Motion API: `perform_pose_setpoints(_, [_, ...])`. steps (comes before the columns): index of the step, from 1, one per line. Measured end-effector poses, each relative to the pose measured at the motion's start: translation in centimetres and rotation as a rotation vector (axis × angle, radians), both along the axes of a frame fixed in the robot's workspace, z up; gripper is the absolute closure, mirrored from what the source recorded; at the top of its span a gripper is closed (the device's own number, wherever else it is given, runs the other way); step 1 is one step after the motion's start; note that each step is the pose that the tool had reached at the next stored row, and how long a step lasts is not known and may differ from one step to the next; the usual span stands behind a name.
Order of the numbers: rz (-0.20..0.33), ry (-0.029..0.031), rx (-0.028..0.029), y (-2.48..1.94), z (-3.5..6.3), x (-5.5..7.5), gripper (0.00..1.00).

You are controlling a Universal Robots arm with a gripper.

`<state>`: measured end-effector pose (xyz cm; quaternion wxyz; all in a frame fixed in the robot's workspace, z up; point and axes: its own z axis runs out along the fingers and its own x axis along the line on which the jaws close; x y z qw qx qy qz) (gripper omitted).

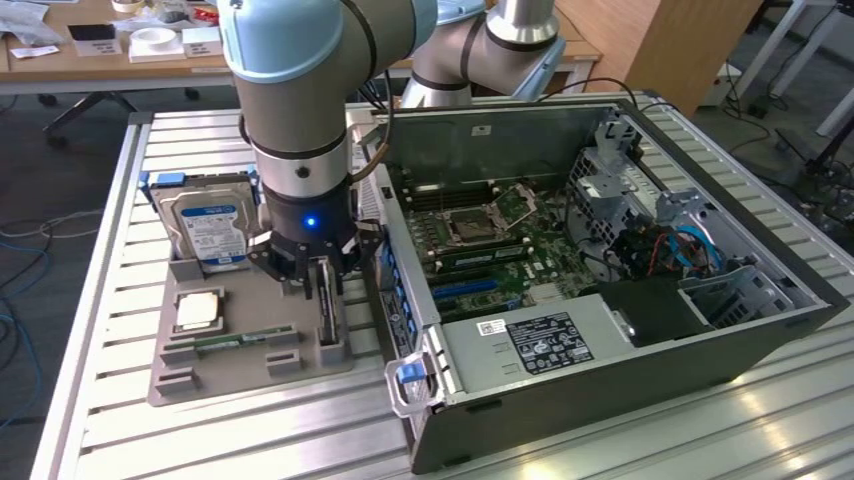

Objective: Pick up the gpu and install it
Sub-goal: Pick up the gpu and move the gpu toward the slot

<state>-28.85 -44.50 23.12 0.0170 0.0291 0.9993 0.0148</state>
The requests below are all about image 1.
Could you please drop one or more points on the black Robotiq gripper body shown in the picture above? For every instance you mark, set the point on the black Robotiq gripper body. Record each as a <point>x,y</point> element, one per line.
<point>309,220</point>

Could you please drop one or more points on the black Nvidia graphics card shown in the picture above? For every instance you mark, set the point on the black Nvidia graphics card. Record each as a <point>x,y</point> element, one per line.
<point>326,310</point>

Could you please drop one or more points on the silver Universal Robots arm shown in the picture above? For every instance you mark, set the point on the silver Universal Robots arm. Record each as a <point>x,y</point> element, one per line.
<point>300,100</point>

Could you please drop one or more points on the hard disk with blue carrier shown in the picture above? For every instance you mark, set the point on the hard disk with blue carrier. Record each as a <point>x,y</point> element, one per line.
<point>213,225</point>

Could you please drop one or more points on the blue card retainer clips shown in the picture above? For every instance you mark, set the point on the blue card retainer clips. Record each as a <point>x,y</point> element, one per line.
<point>400,300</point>

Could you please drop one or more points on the grey parts rack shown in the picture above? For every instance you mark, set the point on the grey parts rack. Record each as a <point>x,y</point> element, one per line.
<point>266,325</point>

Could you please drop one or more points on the thin metal locking lever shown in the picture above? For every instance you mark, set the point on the thin metal locking lever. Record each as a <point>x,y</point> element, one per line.
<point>441,197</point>

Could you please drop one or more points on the silver CPU chip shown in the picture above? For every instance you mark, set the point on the silver CPU chip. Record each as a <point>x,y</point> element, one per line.
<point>196,310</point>

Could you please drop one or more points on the CPU socket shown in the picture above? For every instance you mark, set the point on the CPU socket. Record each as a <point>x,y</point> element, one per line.
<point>469,227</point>

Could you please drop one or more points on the black RAM slot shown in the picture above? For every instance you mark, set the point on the black RAM slot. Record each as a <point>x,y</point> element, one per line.
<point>460,200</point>
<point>460,195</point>
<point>507,241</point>
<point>460,191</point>
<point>460,186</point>

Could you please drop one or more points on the blue expansion slot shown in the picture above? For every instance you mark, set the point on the blue expansion slot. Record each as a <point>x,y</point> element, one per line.
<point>467,287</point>

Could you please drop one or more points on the metal socket cover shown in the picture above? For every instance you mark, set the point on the metal socket cover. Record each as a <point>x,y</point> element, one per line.
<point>532,204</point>

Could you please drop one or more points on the blue case latch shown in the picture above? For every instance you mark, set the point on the blue case latch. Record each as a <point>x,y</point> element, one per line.
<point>408,375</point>

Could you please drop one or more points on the green motherboard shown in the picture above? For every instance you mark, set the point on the green motherboard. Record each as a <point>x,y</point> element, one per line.
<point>547,250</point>

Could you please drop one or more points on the silver chipset heatsink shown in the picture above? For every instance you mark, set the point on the silver chipset heatsink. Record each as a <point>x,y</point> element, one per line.
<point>543,296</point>

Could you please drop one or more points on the grey power supply unit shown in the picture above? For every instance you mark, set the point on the grey power supply unit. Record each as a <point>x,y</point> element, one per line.
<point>480,360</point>

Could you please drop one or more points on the metal disk bay cage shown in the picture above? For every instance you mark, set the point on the metal disk bay cage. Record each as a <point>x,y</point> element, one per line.
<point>600,200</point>

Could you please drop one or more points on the flat white box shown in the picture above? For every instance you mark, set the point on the flat white box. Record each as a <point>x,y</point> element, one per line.
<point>160,56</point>

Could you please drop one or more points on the white labelled box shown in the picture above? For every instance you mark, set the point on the white labelled box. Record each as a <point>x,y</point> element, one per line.
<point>200,37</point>

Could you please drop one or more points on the red packet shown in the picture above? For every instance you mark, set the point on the red packet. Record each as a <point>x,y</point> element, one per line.
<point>205,16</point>

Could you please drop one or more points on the white tape roll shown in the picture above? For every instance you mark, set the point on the white tape roll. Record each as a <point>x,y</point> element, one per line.
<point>136,42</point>

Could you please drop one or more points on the black plastic shroud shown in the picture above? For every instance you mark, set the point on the black plastic shroud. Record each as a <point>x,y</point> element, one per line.
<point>653,310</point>

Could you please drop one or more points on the clear bag dark content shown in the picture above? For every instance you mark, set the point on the clear bag dark content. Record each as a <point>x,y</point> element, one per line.
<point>174,17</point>

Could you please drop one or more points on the black open PC case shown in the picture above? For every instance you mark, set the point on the black open PC case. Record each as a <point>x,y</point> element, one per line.
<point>600,415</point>

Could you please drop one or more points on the black and white box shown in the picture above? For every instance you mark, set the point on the black and white box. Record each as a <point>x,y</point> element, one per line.
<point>93,32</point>

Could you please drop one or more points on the wooden desk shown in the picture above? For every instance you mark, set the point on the wooden desk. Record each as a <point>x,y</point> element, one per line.
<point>40,67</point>

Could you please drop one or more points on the beige masking tape roll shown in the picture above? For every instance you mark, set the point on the beige masking tape roll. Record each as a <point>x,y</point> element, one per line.
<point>120,7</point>

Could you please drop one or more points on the white paper red mark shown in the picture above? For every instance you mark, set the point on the white paper red mark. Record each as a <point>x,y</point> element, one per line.
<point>33,51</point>

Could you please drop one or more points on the metal disk bay tray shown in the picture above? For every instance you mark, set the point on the metal disk bay tray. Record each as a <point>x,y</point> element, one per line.
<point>727,300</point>

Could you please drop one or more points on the grey plastic bag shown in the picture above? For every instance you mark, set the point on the grey plastic bag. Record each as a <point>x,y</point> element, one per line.
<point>26,25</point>

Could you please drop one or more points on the wooden cabinet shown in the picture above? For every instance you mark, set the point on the wooden cabinet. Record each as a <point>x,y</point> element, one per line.
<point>707,85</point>

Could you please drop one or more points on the black floor stand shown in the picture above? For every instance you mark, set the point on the black floor stand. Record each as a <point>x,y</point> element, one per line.
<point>823,165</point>

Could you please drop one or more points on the white table frame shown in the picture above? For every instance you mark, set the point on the white table frame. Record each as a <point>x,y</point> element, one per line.
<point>839,115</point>

